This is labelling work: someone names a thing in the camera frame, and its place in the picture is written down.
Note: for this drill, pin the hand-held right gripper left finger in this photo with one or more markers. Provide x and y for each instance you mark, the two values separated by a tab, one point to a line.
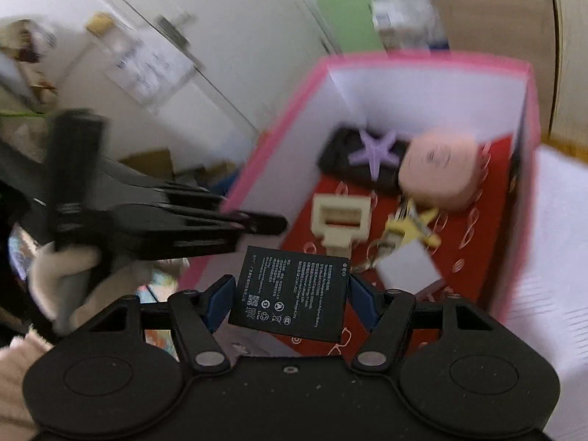
223	301

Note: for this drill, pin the white paper sheet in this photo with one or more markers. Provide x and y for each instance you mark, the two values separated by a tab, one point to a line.
147	71

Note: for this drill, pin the black phone battery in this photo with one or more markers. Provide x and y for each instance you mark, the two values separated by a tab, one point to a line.
289	294

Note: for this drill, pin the white bedsheet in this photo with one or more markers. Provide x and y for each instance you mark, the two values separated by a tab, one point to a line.
556	262

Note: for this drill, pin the white door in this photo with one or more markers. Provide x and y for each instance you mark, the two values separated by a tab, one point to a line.
229	18

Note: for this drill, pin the yellow starfish toy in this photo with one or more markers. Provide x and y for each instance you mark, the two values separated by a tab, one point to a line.
409	229

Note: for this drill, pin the white square block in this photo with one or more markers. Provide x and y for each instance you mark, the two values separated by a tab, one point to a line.
406	266

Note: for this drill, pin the purple starfish toy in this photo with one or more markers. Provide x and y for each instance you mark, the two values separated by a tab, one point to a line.
376	151

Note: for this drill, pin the green board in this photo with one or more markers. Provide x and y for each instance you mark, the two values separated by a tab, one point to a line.
349	18

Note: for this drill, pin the pink storage box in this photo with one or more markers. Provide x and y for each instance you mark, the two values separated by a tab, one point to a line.
413	87

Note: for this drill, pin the cream plastic clip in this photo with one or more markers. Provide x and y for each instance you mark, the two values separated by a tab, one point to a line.
340	235

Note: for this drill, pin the light wooden cabinet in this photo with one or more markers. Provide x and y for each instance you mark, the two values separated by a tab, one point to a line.
496	32

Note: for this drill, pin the person's left forearm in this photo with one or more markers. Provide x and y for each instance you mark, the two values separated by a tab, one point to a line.
55	271

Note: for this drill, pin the pink round compact case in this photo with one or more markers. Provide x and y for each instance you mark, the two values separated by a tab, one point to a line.
436	170

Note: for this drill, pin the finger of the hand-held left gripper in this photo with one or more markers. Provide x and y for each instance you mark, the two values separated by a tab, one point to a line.
197	246
220	213

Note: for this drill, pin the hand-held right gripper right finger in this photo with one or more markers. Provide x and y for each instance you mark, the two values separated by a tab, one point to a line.
363	303

